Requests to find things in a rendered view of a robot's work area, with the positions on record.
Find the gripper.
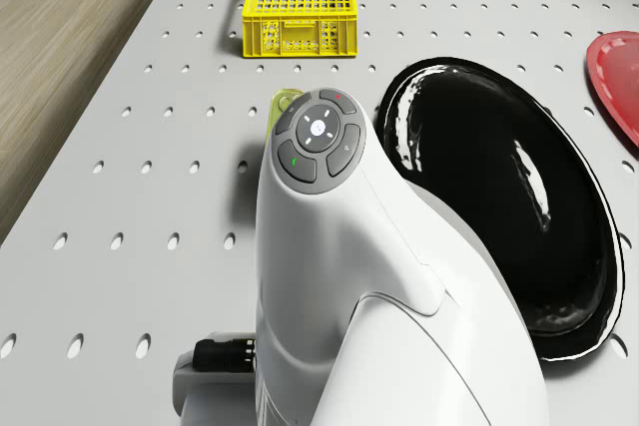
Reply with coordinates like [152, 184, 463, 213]
[172, 330, 259, 426]

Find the black plate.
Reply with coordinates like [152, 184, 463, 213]
[374, 56, 625, 362]

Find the red plate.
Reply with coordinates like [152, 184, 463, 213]
[585, 30, 639, 148]

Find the flat-sided can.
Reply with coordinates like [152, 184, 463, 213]
[269, 88, 307, 137]

